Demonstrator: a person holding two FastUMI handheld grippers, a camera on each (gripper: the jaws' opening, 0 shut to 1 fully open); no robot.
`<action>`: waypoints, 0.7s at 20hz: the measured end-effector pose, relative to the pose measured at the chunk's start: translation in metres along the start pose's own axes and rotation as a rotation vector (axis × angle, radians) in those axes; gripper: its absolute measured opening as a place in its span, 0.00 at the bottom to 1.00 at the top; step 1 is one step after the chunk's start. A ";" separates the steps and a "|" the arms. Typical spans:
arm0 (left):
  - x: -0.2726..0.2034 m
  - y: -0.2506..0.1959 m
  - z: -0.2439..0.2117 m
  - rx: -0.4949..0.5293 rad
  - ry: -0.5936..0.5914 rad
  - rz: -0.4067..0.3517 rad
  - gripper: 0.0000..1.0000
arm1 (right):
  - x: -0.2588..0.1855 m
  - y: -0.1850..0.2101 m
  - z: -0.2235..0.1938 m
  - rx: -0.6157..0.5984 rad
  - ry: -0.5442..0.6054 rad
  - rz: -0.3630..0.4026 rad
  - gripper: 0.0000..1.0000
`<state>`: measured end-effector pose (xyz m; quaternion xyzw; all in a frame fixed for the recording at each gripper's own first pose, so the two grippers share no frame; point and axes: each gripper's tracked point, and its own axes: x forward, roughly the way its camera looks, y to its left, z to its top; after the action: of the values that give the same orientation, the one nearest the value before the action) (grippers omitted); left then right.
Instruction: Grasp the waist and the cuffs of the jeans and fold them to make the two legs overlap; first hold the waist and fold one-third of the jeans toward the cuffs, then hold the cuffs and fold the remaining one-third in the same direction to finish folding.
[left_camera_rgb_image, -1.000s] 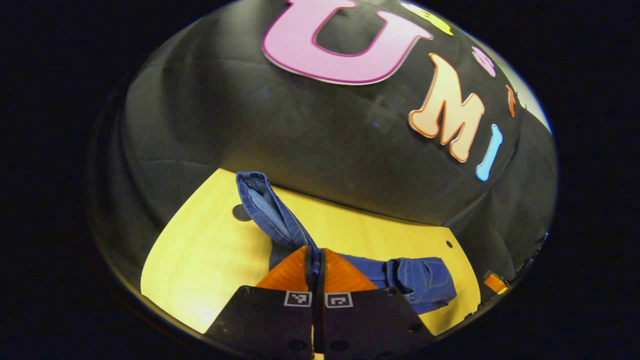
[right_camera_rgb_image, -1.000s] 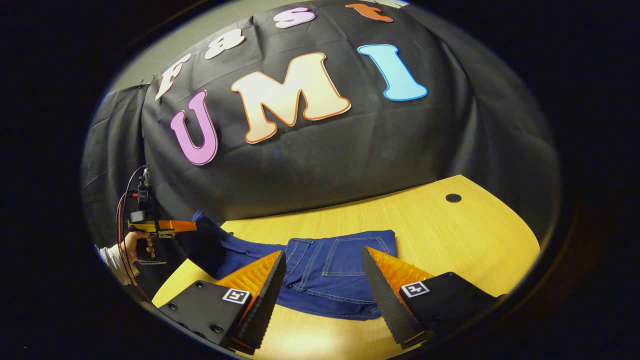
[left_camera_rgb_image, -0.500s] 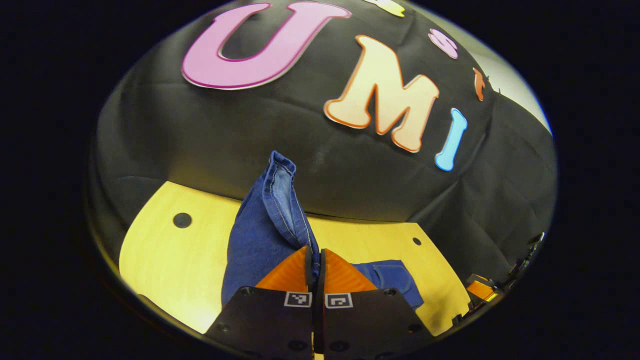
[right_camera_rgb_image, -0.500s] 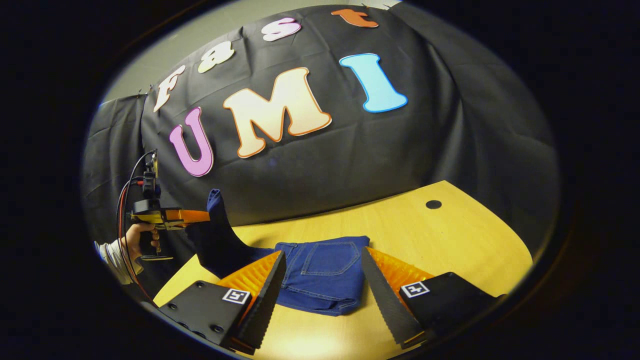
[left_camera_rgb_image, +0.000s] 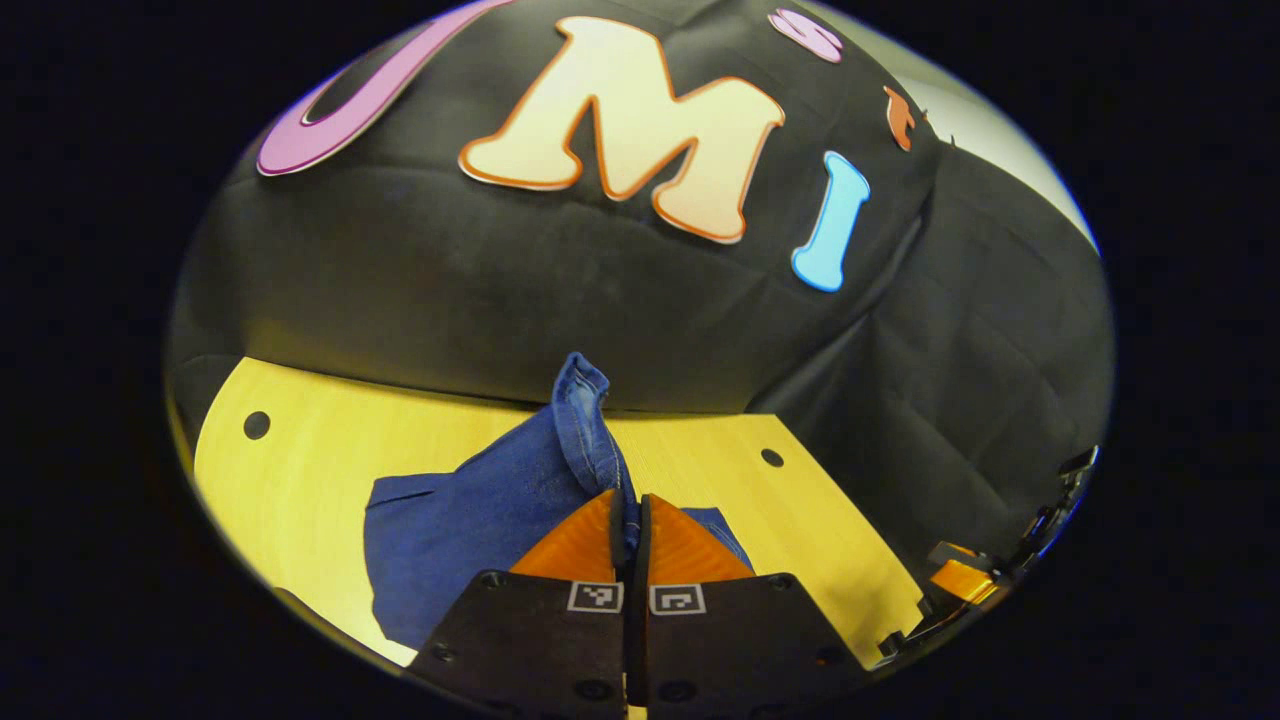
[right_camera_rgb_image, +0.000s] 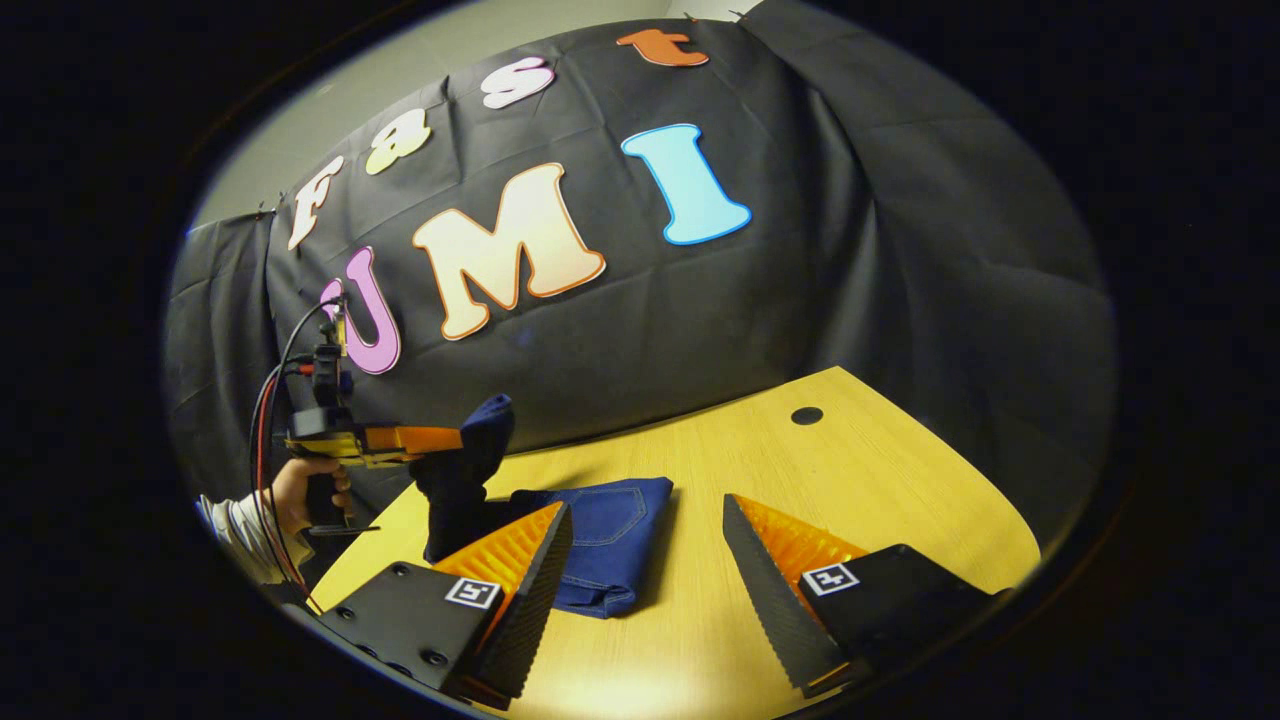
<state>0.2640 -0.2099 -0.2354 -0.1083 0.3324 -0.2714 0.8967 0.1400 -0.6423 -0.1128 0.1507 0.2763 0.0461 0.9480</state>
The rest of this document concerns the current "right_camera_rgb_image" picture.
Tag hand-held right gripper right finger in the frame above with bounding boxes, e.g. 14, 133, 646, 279
721, 492, 1002, 700

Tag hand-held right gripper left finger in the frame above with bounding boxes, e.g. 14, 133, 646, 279
315, 500, 575, 712

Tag blue denim jeans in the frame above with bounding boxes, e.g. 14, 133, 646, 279
410, 393, 674, 620

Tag black backdrop cloth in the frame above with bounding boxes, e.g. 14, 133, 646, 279
165, 0, 1117, 546

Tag red cable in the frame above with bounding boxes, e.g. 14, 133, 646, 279
250, 364, 313, 599

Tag black cable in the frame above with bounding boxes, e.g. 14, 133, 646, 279
266, 297, 343, 601

